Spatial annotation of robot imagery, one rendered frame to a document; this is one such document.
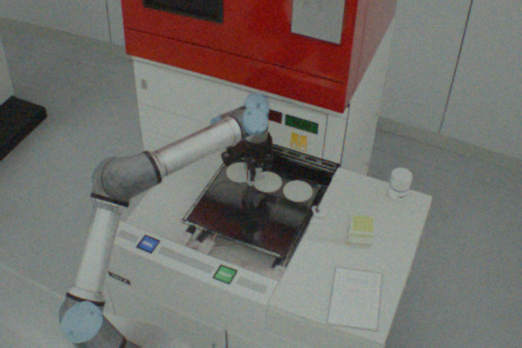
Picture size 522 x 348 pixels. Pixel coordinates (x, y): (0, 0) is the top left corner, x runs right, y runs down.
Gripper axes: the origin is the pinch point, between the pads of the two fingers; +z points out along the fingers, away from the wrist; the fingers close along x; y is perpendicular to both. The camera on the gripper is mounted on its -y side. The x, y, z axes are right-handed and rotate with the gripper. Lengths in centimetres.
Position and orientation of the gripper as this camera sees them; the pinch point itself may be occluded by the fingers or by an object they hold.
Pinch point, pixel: (248, 182)
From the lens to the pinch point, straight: 208.8
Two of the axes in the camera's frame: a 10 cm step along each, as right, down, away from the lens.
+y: 9.5, -1.8, 2.4
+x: -3.0, -6.3, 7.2
